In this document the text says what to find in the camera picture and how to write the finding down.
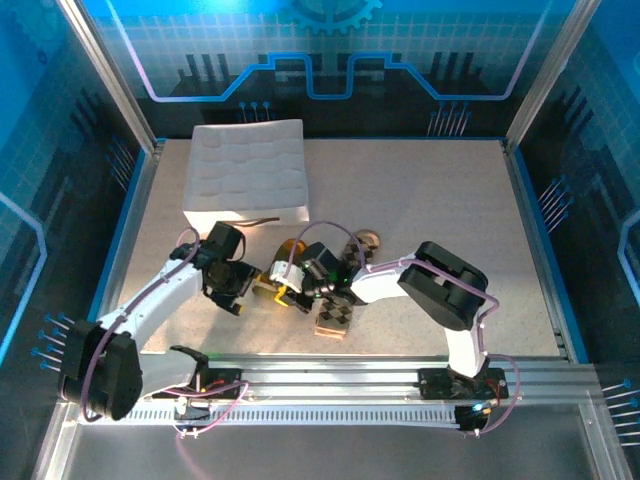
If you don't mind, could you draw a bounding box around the aluminium base beam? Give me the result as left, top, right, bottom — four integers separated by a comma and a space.
134, 352, 599, 407

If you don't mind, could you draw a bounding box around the white fabric compartment organizer box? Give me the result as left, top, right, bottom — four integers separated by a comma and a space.
182, 118, 311, 236

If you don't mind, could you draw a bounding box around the grey metal plate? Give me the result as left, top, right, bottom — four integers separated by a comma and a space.
62, 424, 601, 480

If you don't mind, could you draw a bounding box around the white right wrist mount block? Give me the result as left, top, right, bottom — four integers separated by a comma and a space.
268, 259, 306, 294

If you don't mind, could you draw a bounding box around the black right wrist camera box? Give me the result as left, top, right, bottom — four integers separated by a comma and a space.
301, 241, 342, 277

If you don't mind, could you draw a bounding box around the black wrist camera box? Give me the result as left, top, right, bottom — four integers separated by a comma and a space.
301, 241, 342, 277
206, 221, 247, 262

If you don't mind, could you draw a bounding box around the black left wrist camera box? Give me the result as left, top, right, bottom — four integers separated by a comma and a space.
206, 221, 247, 262

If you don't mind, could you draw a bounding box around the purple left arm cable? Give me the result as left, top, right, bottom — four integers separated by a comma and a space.
79, 227, 251, 441

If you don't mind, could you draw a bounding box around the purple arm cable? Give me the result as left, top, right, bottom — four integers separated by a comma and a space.
79, 227, 251, 441
292, 219, 524, 439

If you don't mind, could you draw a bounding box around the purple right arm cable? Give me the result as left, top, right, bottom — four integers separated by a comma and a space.
292, 219, 524, 439

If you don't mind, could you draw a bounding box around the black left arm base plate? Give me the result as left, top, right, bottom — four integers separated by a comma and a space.
149, 367, 245, 401

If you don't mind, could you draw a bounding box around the aluminium side frame rail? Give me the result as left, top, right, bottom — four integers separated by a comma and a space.
501, 139, 634, 480
29, 139, 166, 480

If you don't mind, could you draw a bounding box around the white slotted cable duct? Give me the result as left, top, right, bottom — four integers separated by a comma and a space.
119, 405, 464, 427

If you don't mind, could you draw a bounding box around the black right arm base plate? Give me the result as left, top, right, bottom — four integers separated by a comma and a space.
417, 367, 506, 401

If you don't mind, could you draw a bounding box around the aluminium frame post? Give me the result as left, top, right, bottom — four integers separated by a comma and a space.
58, 0, 159, 154
502, 0, 604, 151

